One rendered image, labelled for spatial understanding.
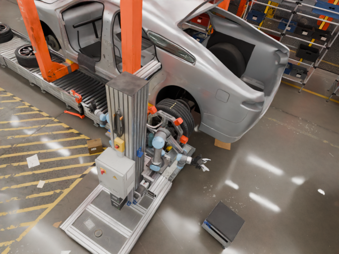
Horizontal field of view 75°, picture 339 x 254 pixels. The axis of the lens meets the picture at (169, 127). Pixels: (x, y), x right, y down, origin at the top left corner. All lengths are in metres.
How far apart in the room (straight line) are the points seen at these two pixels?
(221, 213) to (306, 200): 1.67
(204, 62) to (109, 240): 2.42
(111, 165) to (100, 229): 1.05
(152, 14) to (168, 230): 2.91
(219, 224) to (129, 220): 1.13
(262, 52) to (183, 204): 2.89
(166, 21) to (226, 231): 2.78
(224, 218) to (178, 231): 0.65
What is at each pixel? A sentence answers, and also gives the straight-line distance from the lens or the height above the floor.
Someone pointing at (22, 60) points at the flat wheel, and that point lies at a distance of 5.61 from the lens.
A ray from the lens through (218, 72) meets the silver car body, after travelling 2.80.
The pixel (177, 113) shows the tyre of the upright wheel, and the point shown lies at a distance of 2.89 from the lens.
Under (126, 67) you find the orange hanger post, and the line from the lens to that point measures 2.77.
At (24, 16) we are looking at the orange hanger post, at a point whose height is 1.65.
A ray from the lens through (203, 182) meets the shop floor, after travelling 3.70.
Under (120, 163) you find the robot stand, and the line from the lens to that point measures 2.25.
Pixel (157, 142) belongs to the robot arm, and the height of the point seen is 1.43.
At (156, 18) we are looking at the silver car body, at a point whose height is 1.96.
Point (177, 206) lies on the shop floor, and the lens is 3.42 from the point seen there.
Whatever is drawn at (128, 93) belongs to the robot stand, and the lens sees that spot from 1.71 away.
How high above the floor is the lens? 3.08
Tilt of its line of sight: 45 degrees down
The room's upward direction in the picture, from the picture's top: 10 degrees clockwise
